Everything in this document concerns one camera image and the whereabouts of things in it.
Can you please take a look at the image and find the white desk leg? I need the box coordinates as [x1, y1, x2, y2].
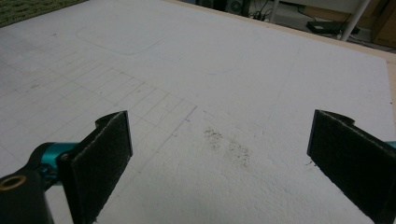
[340, 0, 372, 42]
[269, 0, 281, 24]

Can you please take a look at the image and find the green woven plastic basket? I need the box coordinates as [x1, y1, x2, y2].
[0, 0, 90, 29]

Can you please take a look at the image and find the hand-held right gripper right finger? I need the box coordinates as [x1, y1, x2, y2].
[306, 109, 396, 224]

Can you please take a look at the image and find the black flat box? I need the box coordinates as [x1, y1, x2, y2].
[305, 20, 361, 35]

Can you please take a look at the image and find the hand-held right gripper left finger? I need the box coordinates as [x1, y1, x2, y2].
[59, 110, 134, 224]

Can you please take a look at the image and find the tangle of black floor cables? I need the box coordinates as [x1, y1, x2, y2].
[248, 4, 272, 23]

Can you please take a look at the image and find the black computer tower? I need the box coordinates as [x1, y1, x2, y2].
[194, 0, 227, 12]
[225, 0, 251, 17]

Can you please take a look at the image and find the brown cardboard box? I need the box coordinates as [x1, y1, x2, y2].
[372, 0, 396, 49]

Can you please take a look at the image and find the white foam mat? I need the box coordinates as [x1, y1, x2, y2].
[0, 0, 396, 224]

